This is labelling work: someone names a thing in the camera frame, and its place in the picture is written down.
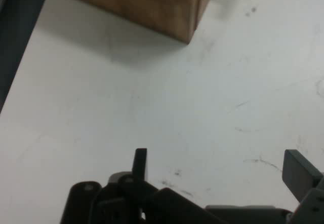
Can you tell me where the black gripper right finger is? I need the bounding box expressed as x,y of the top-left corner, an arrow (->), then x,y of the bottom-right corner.
281,149 -> 324,224

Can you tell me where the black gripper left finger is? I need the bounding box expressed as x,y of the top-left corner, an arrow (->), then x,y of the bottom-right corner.
60,147 -> 223,224

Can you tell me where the wooden drawer box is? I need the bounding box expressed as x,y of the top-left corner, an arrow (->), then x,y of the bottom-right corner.
49,0 -> 219,45

